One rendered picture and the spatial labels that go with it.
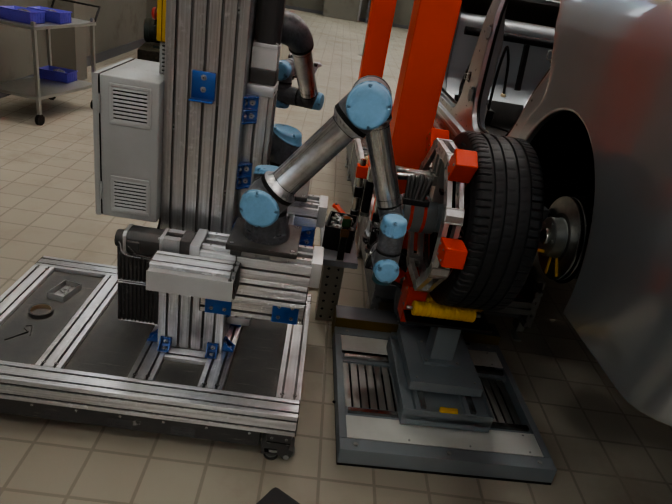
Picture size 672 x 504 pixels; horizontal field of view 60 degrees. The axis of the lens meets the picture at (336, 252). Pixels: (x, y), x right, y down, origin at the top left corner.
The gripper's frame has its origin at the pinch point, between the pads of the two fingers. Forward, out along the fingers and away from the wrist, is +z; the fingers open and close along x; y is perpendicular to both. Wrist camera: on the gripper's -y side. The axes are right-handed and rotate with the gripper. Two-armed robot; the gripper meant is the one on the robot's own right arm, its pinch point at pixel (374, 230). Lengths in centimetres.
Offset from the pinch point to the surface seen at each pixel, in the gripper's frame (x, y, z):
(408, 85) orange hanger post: -11, 42, 55
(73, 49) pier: 291, -48, 508
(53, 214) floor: 173, -84, 152
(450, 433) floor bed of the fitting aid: -43, -75, -14
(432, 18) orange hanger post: -15, 68, 55
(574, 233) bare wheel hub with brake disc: -71, 9, 1
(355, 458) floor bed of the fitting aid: -5, -79, -28
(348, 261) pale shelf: 0, -38, 50
